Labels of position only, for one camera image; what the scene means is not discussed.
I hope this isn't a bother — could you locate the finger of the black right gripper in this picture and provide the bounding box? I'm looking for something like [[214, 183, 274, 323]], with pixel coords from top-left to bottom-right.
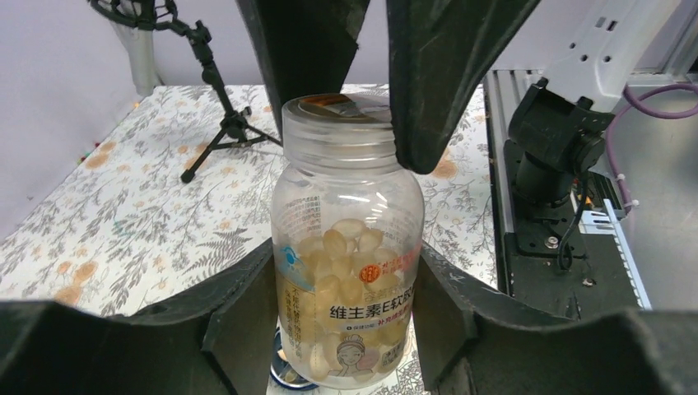
[[386, 0, 539, 174], [236, 0, 370, 133]]

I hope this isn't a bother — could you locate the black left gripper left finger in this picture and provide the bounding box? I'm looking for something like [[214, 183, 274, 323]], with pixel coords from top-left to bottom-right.
[[1, 241, 277, 394]]

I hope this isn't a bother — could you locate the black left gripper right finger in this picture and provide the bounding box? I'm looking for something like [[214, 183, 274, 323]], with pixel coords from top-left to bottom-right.
[[412, 244, 697, 394]]

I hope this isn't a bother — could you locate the round clear blue pill case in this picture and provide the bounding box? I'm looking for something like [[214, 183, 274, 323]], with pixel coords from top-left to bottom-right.
[[270, 325, 319, 392]]

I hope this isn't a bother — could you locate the small amber pill bottle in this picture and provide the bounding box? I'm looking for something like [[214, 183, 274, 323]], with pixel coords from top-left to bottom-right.
[[271, 123, 424, 390]]

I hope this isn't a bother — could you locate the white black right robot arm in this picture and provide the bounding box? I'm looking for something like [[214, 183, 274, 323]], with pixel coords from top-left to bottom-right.
[[238, 1, 678, 211]]

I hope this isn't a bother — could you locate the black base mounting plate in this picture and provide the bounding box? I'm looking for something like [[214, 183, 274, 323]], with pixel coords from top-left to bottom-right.
[[501, 141, 639, 320]]

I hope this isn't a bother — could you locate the floral patterned table mat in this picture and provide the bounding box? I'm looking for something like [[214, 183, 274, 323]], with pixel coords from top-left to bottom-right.
[[0, 83, 498, 395]]

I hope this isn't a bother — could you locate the black microphone on tripod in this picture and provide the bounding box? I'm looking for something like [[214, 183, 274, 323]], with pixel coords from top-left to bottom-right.
[[88, 1, 282, 184]]

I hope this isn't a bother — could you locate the white slotted cable duct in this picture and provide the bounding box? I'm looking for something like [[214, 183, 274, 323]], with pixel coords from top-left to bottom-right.
[[579, 198, 653, 310]]

